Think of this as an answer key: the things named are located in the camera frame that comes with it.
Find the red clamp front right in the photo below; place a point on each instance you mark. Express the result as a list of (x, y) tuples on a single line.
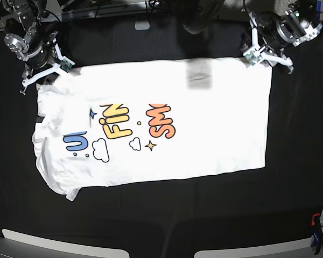
[(317, 235)]

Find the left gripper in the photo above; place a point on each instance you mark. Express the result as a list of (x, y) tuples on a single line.
[(270, 35)]

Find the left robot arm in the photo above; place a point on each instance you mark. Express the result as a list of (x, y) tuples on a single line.
[(307, 24)]

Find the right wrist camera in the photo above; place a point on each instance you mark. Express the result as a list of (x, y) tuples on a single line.
[(66, 65)]

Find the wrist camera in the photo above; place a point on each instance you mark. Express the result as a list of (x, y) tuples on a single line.
[(253, 57), (66, 65)]

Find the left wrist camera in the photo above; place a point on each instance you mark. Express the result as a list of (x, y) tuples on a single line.
[(253, 57)]

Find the white printed t-shirt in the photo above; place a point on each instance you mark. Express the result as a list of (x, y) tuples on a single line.
[(121, 123)]

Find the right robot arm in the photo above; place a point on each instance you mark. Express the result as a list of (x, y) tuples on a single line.
[(24, 36)]

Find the black camera pole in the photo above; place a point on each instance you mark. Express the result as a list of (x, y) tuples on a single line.
[(199, 14)]

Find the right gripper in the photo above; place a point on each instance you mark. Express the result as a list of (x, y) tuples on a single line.
[(40, 61)]

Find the black table cloth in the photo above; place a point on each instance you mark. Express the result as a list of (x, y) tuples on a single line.
[(270, 205)]

